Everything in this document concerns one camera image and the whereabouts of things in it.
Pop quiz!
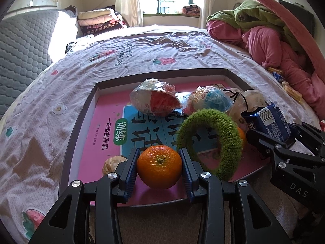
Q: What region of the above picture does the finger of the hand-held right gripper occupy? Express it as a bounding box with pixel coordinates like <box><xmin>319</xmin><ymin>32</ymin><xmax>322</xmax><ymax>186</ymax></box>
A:
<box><xmin>288</xmin><ymin>122</ymin><xmax>325</xmax><ymax>145</ymax></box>
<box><xmin>246</xmin><ymin>130</ymin><xmax>280</xmax><ymax>158</ymax></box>

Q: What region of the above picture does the white drawstring pouch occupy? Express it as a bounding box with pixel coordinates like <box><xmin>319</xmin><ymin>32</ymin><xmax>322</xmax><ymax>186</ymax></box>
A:
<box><xmin>222</xmin><ymin>88</ymin><xmax>268</xmax><ymax>133</ymax></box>

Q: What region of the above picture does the yellow snack packet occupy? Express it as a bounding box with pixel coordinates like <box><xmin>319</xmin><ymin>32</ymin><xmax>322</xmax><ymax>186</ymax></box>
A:
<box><xmin>282</xmin><ymin>81</ymin><xmax>302</xmax><ymax>102</ymax></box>

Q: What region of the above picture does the pink quilt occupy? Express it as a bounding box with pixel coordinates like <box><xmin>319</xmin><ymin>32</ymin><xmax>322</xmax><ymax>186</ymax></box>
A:
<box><xmin>206</xmin><ymin>20</ymin><xmax>325</xmax><ymax>117</ymax></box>

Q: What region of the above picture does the blue toy egg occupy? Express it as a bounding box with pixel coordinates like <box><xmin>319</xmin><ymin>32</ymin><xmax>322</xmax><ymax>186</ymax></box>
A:
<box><xmin>181</xmin><ymin>85</ymin><xmax>234</xmax><ymax>116</ymax></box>

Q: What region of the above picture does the blue cookie packet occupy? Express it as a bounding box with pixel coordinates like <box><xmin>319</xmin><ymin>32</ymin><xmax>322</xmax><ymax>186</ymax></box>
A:
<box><xmin>241</xmin><ymin>102</ymin><xmax>296</xmax><ymax>143</ymax></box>

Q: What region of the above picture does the folded patterned blanket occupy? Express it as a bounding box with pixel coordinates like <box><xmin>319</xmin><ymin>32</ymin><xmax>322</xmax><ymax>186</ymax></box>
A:
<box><xmin>182</xmin><ymin>5</ymin><xmax>201</xmax><ymax>16</ymax></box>

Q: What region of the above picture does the green blanket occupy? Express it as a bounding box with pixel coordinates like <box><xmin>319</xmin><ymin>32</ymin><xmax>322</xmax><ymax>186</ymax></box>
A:
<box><xmin>206</xmin><ymin>0</ymin><xmax>302</xmax><ymax>54</ymax></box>

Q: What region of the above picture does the grey cardboard box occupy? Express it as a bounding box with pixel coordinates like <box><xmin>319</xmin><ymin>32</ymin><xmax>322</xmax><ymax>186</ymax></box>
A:
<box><xmin>58</xmin><ymin>68</ymin><xmax>273</xmax><ymax>207</ymax></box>

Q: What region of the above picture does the green fuzzy hair ring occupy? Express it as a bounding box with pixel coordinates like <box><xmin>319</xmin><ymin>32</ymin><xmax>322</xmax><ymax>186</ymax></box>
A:
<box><xmin>176</xmin><ymin>109</ymin><xmax>243</xmax><ymax>181</ymax></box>

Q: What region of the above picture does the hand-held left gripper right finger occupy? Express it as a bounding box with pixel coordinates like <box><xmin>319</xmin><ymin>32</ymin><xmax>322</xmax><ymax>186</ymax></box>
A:
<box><xmin>179</xmin><ymin>147</ymin><xmax>292</xmax><ymax>244</ymax></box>

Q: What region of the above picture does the walnut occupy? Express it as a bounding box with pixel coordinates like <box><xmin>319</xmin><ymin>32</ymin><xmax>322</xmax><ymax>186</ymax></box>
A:
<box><xmin>102</xmin><ymin>156</ymin><xmax>128</xmax><ymax>176</ymax></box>

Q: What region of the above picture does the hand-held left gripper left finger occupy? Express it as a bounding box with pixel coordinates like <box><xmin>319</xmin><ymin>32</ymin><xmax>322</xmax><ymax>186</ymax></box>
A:
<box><xmin>28</xmin><ymin>148</ymin><xmax>141</xmax><ymax>244</ymax></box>

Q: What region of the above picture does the black television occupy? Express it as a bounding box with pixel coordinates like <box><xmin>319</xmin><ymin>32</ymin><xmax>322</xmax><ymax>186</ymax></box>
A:
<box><xmin>278</xmin><ymin>0</ymin><xmax>315</xmax><ymax>33</ymax></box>

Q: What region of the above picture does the pink and blue book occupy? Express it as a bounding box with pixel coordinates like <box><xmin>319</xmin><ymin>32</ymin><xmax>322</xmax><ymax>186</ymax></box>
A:
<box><xmin>81</xmin><ymin>80</ymin><xmax>270</xmax><ymax>206</ymax></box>

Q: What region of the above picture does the grey quilted headboard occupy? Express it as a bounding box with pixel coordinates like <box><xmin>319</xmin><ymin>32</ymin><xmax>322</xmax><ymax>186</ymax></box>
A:
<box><xmin>0</xmin><ymin>10</ymin><xmax>77</xmax><ymax>117</ymax></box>

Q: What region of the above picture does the stack of folded blankets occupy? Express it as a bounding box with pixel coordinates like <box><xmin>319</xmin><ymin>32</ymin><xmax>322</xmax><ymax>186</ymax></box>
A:
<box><xmin>77</xmin><ymin>8</ymin><xmax>127</xmax><ymax>36</ymax></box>

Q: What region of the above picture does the orange mandarin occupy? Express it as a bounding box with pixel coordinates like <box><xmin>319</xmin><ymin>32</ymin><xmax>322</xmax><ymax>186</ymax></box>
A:
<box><xmin>136</xmin><ymin>145</ymin><xmax>183</xmax><ymax>189</ymax></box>
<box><xmin>236</xmin><ymin>126</ymin><xmax>246</xmax><ymax>145</ymax></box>

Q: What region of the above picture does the cream curtain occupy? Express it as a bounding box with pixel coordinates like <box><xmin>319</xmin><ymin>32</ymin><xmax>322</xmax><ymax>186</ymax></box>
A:
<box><xmin>115</xmin><ymin>0</ymin><xmax>144</xmax><ymax>27</ymax></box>
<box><xmin>199</xmin><ymin>0</ymin><xmax>219</xmax><ymax>28</ymax></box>

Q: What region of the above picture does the long pink pillow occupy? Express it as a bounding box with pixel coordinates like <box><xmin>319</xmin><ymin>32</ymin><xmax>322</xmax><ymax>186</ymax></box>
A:
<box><xmin>237</xmin><ymin>0</ymin><xmax>325</xmax><ymax>87</ymax></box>

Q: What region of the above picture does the red toy egg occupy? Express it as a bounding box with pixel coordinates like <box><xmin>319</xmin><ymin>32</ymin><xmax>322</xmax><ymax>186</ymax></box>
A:
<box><xmin>129</xmin><ymin>79</ymin><xmax>183</xmax><ymax>116</ymax></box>

